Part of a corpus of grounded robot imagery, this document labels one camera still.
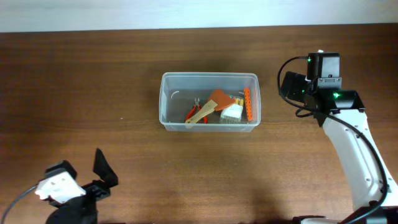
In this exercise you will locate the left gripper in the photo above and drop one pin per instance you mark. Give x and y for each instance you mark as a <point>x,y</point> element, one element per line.
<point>94,189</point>

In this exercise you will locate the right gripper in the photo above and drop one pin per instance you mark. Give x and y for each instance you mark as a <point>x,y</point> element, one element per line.
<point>292,86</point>

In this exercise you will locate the orange bit holder strip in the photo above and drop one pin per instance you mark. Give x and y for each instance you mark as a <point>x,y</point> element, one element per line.
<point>247,100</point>

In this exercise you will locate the pack of coloured markers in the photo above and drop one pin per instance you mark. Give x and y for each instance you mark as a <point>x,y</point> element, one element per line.
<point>233,113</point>

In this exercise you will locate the orange scraper wooden handle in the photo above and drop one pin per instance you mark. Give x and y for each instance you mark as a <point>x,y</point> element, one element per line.
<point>217,101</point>

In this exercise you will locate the red handled cutting pliers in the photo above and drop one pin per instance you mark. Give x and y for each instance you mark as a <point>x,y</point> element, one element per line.
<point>196,108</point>

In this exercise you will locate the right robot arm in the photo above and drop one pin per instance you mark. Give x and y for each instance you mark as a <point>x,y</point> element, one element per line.
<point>341,114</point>

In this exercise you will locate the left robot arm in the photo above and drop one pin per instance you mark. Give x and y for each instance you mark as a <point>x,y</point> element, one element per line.
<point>73,203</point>

